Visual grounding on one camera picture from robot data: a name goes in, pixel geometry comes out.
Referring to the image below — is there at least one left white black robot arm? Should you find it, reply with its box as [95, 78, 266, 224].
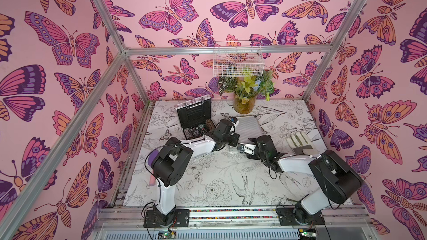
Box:
[147, 117, 240, 216]

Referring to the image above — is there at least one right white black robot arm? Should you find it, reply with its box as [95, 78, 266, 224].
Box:
[237, 135, 364, 223]

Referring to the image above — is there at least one black orange chip stack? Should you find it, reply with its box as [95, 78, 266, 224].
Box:
[205, 118, 216, 132]

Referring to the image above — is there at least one potted green plant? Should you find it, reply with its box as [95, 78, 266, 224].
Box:
[217, 68, 275, 114]

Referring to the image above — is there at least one purple egg-shaped object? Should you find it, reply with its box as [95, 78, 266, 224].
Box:
[147, 149, 159, 167]

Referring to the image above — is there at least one white wire basket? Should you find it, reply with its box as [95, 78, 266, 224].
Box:
[212, 46, 265, 77]

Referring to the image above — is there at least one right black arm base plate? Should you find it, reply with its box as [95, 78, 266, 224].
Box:
[275, 206, 325, 226]

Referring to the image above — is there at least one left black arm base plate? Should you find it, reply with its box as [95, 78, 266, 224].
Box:
[143, 208, 190, 228]

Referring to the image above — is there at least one aluminium front rail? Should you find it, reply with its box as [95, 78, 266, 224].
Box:
[96, 205, 372, 228]

